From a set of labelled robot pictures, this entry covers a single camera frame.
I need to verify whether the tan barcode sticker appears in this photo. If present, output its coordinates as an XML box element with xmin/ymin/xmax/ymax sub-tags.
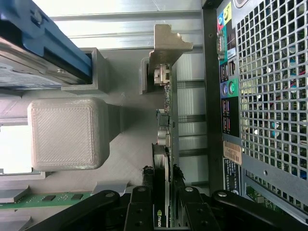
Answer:
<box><xmin>223</xmin><ymin>140</ymin><xmax>242</xmax><ymax>166</ymax></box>

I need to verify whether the green RAM stick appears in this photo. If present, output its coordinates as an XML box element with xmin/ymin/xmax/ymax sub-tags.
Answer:
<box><xmin>0</xmin><ymin>191</ymin><xmax>92</xmax><ymax>210</ymax></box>

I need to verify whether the grey 3D-printed parts rack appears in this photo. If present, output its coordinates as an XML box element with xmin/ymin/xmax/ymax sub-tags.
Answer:
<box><xmin>0</xmin><ymin>47</ymin><xmax>179</xmax><ymax>231</ymax></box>

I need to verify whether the hard disk with blue carrier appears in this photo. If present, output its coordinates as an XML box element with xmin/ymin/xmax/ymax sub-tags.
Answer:
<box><xmin>0</xmin><ymin>0</ymin><xmax>93</xmax><ymax>91</ymax></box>

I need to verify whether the open grey PC case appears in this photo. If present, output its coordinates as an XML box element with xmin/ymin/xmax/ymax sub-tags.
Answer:
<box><xmin>201</xmin><ymin>0</ymin><xmax>308</xmax><ymax>228</ymax></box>

